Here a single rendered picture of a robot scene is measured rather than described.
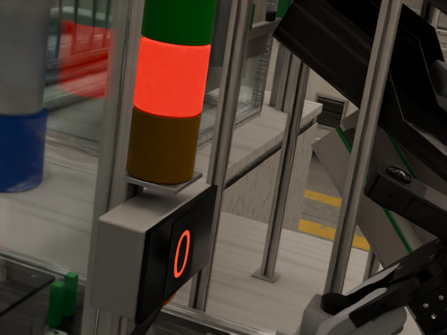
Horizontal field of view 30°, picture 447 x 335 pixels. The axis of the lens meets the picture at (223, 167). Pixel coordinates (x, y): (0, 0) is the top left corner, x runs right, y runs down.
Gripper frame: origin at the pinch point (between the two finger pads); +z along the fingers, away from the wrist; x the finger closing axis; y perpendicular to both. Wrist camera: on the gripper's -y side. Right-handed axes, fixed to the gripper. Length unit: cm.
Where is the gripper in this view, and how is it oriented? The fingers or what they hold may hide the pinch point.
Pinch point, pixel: (327, 318)
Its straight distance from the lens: 82.3
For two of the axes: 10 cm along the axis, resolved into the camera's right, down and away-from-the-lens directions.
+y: 5.7, 8.2, -0.1
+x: 3.6, -2.4, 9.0
